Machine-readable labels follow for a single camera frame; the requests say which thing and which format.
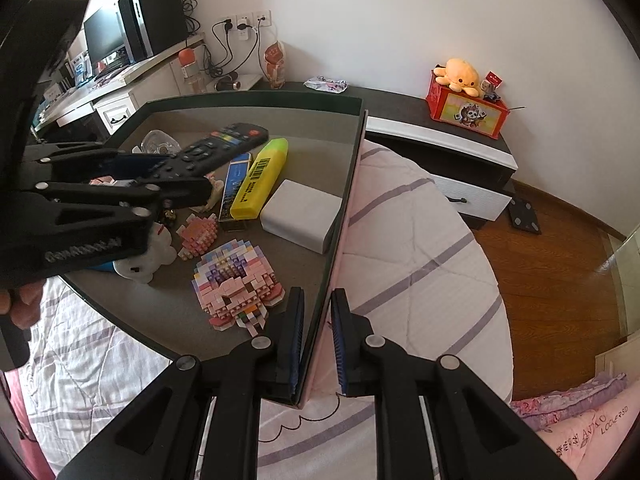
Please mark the white toy figurine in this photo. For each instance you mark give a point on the white toy figurine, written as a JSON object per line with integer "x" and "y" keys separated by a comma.
{"x": 150, "y": 255}

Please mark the white desk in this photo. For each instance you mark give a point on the white desk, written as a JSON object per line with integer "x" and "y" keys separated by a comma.
{"x": 150, "y": 85}

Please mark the white charger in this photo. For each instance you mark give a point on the white charger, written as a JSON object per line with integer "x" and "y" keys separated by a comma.
{"x": 300, "y": 215}

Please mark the black floor scale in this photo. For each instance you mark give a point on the black floor scale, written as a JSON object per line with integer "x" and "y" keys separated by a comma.
{"x": 525, "y": 215}

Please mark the red tin box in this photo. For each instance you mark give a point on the red tin box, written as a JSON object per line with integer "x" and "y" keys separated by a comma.
{"x": 465, "y": 112}

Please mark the small dark figurine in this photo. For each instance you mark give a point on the small dark figurine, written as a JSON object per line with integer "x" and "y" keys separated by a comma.
{"x": 170, "y": 215}

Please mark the white printed packet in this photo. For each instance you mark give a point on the white printed packet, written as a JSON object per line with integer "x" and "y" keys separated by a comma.
{"x": 325, "y": 84}

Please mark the pink printed bedding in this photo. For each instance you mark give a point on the pink printed bedding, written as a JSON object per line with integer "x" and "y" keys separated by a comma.
{"x": 575, "y": 435}

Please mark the blue rectangular box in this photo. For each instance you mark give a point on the blue rectangular box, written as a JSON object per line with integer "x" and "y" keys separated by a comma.
{"x": 232, "y": 190}

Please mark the white wall socket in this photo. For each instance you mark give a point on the white wall socket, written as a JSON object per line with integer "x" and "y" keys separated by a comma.
{"x": 262, "y": 17}
{"x": 244, "y": 20}
{"x": 227, "y": 23}

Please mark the clear bottle orange cap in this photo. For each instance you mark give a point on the clear bottle orange cap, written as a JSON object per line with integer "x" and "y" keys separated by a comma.
{"x": 190, "y": 72}

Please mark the small black device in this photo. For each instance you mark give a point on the small black device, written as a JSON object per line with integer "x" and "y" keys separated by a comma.
{"x": 230, "y": 81}

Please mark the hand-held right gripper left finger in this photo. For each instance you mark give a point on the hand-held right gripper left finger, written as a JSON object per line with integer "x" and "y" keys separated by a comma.
{"x": 300, "y": 335}

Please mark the black white low cabinet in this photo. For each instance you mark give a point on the black white low cabinet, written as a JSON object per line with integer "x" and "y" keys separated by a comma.
{"x": 400, "y": 110}

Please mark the yellow octopus plush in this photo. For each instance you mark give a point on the yellow octopus plush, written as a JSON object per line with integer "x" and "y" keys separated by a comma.
{"x": 460, "y": 75}

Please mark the black computer monitor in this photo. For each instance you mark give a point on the black computer monitor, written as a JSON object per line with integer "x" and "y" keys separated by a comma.
{"x": 102, "y": 35}

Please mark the small figure red tag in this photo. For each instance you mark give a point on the small figure red tag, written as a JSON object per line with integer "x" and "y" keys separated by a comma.
{"x": 492, "y": 82}

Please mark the blue white box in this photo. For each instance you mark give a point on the blue white box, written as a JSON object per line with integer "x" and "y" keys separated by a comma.
{"x": 80, "y": 70}

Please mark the pink storage box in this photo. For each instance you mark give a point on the pink storage box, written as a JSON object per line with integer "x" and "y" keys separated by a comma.
{"x": 310, "y": 160}

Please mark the white striped quilt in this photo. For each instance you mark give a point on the white striped quilt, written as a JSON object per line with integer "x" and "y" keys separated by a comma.
{"x": 410, "y": 260}

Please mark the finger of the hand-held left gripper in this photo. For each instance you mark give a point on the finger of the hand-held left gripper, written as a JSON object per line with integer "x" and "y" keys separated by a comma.
{"x": 135, "y": 166}
{"x": 185, "y": 192}

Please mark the person's left hand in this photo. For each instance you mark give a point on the person's left hand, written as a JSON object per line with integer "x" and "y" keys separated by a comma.
{"x": 25, "y": 305}

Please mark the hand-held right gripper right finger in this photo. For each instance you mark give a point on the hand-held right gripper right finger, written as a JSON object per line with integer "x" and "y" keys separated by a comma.
{"x": 340, "y": 340}

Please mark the black computer tower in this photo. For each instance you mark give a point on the black computer tower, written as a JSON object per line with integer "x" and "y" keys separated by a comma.
{"x": 155, "y": 20}

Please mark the yellow highlighter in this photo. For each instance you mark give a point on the yellow highlighter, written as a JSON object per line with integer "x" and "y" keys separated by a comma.
{"x": 260, "y": 180}

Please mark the orange printed bag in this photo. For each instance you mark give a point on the orange printed bag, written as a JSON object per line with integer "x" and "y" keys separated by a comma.
{"x": 274, "y": 65}

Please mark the small pink block figure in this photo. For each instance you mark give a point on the small pink block figure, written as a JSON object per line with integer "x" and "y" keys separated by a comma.
{"x": 200, "y": 232}

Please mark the large pink block figure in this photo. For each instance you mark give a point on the large pink block figure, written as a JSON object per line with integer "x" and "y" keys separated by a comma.
{"x": 235, "y": 285}

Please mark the black remote control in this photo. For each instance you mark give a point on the black remote control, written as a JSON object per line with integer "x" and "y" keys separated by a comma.
{"x": 225, "y": 137}

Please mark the shiny round object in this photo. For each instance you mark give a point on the shiny round object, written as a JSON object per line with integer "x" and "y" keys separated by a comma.
{"x": 160, "y": 142}

